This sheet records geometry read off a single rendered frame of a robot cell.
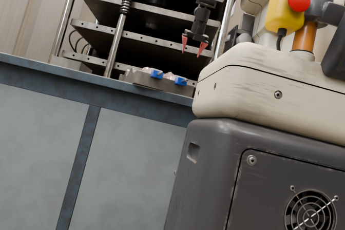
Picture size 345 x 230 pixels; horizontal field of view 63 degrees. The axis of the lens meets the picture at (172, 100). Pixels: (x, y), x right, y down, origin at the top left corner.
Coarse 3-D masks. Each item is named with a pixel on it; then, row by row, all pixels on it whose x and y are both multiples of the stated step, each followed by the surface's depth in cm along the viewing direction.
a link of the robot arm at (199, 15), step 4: (200, 8) 116; (204, 8) 116; (196, 12) 118; (200, 12) 116; (204, 12) 116; (208, 12) 117; (196, 16) 118; (200, 16) 117; (204, 16) 117; (208, 16) 118; (200, 20) 117; (204, 20) 117
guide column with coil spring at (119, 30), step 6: (126, 0) 210; (126, 6) 210; (126, 12) 210; (120, 18) 209; (120, 24) 208; (120, 30) 208; (114, 36) 208; (120, 36) 209; (114, 42) 207; (114, 48) 206; (114, 54) 207; (108, 60) 206; (114, 60) 207; (108, 66) 205; (108, 72) 205
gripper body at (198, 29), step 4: (196, 20) 118; (196, 24) 118; (200, 24) 118; (204, 24) 118; (192, 28) 120; (196, 28) 118; (200, 28) 118; (204, 28) 119; (184, 32) 123; (188, 32) 118; (192, 32) 119; (196, 32) 119; (200, 32) 119; (204, 36) 119
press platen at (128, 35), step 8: (72, 24) 213; (80, 24) 213; (88, 24) 213; (96, 24) 213; (104, 32) 213; (112, 32) 212; (128, 32) 212; (136, 40) 213; (144, 40) 212; (152, 40) 212; (160, 40) 212; (168, 48) 214; (176, 48) 211; (192, 48) 211; (208, 56) 211
